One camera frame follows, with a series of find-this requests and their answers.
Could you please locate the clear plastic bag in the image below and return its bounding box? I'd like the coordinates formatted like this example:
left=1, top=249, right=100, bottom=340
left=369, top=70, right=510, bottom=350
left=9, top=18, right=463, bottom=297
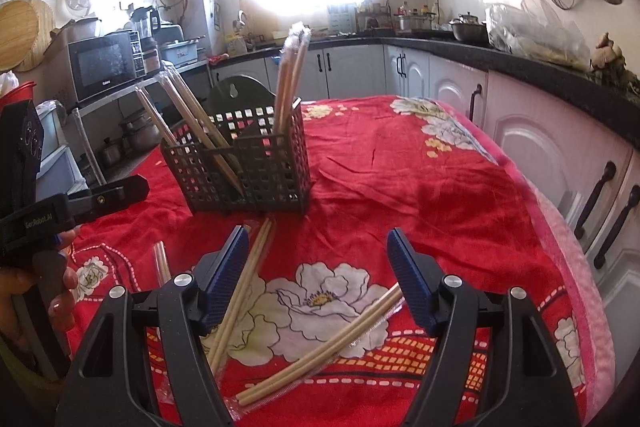
left=485, top=0, right=591, bottom=70

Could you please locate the ginger root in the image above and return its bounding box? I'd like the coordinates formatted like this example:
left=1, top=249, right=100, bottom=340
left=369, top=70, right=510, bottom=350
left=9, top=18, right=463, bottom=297
left=590, top=32, right=628, bottom=82

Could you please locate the grey perforated utensil basket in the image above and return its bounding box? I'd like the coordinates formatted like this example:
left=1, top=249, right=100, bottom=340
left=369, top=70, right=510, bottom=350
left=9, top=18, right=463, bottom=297
left=160, top=74, right=312, bottom=215

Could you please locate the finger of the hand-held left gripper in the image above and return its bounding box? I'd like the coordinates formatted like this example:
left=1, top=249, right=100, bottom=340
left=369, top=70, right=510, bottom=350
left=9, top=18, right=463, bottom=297
left=62, top=175, right=151, bottom=226

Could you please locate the pink quilted table cover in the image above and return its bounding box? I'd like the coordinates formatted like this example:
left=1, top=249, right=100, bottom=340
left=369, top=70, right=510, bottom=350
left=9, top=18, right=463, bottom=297
left=450, top=107, right=616, bottom=408

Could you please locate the black spice rack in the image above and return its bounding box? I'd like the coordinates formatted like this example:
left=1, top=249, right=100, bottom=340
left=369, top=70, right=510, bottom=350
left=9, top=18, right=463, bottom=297
left=355, top=4, right=393, bottom=32

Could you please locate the round wooden board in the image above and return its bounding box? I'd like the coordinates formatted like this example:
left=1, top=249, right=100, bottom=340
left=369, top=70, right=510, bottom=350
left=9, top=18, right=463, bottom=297
left=0, top=0, right=55, bottom=72

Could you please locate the small steel pot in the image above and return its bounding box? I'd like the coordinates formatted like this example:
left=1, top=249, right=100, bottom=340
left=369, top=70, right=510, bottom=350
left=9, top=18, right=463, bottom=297
left=100, top=137, right=122, bottom=168

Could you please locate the black microwave oven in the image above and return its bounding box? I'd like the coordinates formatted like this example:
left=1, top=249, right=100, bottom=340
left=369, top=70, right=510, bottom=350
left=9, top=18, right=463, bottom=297
left=67, top=29, right=146, bottom=104

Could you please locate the person's left hand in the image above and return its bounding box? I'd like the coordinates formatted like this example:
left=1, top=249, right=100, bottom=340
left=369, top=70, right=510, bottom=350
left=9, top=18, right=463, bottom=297
left=0, top=228, right=82, bottom=349

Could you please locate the cluster of sauce bottles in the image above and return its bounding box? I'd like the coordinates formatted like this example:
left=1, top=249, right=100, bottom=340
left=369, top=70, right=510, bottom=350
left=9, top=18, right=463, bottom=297
left=395, top=2, right=438, bottom=18

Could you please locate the steel pot with lid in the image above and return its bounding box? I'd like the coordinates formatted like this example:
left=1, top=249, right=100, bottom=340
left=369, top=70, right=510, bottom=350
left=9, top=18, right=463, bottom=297
left=120, top=109, right=153, bottom=130

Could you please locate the red plastic basin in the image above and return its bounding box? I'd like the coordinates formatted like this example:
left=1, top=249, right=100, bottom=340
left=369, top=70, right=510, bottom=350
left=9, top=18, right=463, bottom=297
left=0, top=81, right=37, bottom=108

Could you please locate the large steel pot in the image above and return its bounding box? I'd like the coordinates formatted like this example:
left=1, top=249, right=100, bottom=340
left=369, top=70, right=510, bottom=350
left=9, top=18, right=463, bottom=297
left=122, top=124, right=162, bottom=152

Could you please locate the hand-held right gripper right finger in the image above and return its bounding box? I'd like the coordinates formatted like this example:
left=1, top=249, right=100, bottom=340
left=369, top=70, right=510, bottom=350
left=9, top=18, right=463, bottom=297
left=386, top=228, right=587, bottom=427

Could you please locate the wooden chopsticks pair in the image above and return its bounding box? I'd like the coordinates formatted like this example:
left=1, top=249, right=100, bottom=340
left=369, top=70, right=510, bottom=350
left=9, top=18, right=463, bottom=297
left=272, top=34, right=301, bottom=138
left=280, top=22, right=313, bottom=132
left=134, top=87, right=181, bottom=148
left=167, top=64, right=246, bottom=198
left=72, top=107, right=108, bottom=188
left=222, top=282, right=407, bottom=410
left=160, top=66, right=236, bottom=152
left=205, top=218, right=277, bottom=375
left=151, top=241, right=173, bottom=284

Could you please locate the steel mixing bowl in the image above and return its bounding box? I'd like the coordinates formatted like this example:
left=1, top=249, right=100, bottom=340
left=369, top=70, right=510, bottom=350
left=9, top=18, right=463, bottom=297
left=448, top=12, right=488, bottom=45

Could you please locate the black blender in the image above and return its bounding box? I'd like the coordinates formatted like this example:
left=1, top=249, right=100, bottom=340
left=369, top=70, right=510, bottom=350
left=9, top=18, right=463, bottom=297
left=131, top=6, right=162, bottom=72

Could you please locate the black kitchen countertop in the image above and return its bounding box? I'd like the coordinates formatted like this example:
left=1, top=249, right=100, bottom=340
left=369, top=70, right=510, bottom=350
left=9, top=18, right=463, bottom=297
left=210, top=34, right=640, bottom=142

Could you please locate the grey kitchen shelf rack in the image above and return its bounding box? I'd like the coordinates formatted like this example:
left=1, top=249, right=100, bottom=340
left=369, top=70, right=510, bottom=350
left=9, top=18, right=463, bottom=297
left=75, top=62, right=211, bottom=188

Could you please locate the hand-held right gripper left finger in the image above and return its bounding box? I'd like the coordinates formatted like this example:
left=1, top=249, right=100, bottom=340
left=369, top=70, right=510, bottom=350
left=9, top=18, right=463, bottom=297
left=54, top=224, right=252, bottom=427

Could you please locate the red floral blanket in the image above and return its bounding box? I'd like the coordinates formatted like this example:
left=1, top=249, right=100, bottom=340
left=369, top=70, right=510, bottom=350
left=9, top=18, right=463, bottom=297
left=65, top=94, right=576, bottom=427

